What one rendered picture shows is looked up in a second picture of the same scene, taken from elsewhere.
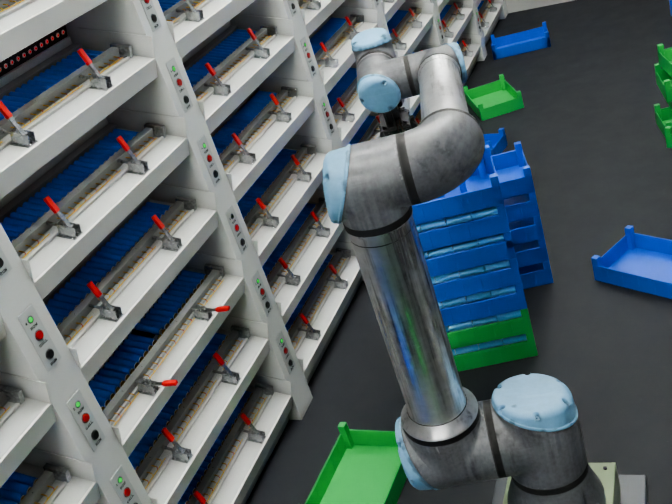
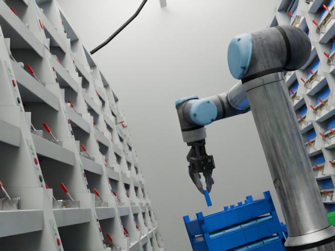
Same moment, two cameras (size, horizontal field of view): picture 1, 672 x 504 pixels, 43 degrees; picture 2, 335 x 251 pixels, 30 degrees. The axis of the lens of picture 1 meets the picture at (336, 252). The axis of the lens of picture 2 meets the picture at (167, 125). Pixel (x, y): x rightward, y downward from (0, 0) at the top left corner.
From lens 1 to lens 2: 1.31 m
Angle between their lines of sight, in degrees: 45
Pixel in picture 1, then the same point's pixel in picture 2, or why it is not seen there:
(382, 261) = (274, 92)
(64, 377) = (46, 203)
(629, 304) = not seen: outside the picture
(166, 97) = (62, 125)
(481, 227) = (264, 228)
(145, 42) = (53, 88)
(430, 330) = (304, 150)
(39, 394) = (34, 201)
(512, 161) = not seen: hidden behind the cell
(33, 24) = (19, 23)
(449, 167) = (303, 37)
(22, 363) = (26, 173)
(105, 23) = not seen: hidden behind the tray
